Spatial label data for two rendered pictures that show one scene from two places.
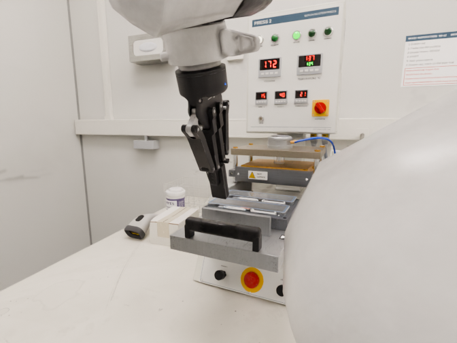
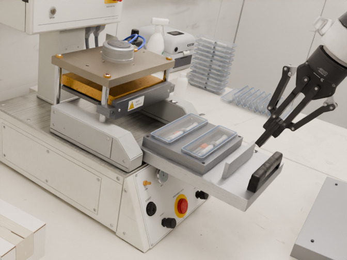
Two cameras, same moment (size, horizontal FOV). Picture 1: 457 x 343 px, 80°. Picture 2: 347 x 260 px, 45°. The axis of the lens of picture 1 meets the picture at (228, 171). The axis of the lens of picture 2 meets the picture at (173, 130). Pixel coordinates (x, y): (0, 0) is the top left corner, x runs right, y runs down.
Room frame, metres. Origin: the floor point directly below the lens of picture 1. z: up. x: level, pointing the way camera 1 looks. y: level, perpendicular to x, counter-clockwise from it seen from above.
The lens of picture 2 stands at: (0.63, 0.84, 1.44)
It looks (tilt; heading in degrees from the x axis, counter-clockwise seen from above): 26 degrees down; 274
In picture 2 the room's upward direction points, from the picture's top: 11 degrees clockwise
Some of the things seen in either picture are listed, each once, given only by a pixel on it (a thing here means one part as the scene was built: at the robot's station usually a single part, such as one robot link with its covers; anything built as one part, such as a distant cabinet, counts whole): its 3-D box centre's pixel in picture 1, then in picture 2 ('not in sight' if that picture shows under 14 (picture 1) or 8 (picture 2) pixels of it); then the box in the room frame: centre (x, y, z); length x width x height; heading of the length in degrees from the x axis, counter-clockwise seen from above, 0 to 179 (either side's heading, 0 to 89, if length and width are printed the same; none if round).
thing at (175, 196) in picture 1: (175, 203); not in sight; (1.19, 0.24, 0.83); 0.09 x 0.09 x 0.15
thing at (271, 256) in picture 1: (247, 218); (210, 152); (0.60, -0.04, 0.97); 0.30 x 0.22 x 0.08; 156
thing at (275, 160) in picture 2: (221, 232); (266, 170); (0.47, 0.01, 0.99); 0.15 x 0.02 x 0.04; 66
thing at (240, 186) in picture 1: (232, 191); (95, 135); (0.87, -0.01, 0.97); 0.25 x 0.05 x 0.07; 156
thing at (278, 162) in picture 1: (281, 160); (117, 74); (0.87, -0.17, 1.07); 0.22 x 0.17 x 0.10; 66
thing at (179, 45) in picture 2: not in sight; (164, 47); (0.90, -1.18, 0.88); 0.25 x 0.20 x 0.17; 153
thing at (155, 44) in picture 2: not in sight; (156, 45); (0.92, -1.04, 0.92); 0.09 x 0.08 x 0.25; 28
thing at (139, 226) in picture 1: (147, 222); not in sight; (1.05, 0.33, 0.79); 0.20 x 0.08 x 0.08; 159
